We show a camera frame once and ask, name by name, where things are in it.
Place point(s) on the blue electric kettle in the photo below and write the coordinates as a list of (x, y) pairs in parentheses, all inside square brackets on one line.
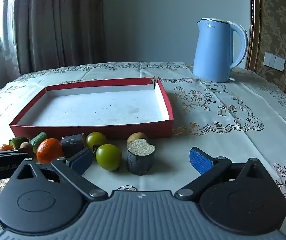
[(213, 50)]

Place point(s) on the small brown round fruit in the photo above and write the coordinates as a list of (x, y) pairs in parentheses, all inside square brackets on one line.
[(25, 145), (135, 137)]

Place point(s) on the dark sugarcane piece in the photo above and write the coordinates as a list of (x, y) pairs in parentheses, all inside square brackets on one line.
[(140, 160), (71, 145)]

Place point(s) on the green cucumber piece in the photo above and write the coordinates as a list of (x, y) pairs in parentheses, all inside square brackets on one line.
[(39, 138), (17, 141)]

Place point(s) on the orange mandarin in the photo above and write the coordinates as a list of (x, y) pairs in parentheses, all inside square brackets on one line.
[(50, 150), (4, 147)]

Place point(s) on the white wall switch panel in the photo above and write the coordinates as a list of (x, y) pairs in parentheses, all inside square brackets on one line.
[(274, 61)]

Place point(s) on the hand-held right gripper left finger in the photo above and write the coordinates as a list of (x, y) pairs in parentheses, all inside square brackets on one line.
[(81, 161)]

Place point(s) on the red cardboard box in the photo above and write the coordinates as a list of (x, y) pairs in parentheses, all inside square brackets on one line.
[(95, 105)]

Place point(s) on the green tomato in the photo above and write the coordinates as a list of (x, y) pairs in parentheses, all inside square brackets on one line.
[(96, 139), (108, 157)]

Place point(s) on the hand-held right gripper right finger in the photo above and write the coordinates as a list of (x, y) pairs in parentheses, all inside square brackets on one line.
[(200, 161)]

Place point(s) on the gold framed wall panel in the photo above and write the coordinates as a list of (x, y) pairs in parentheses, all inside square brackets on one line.
[(275, 17)]

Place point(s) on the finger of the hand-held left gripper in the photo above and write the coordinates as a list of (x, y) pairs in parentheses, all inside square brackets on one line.
[(5, 154)]

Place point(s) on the brown curtain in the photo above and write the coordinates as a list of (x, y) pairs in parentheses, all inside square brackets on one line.
[(57, 25)]

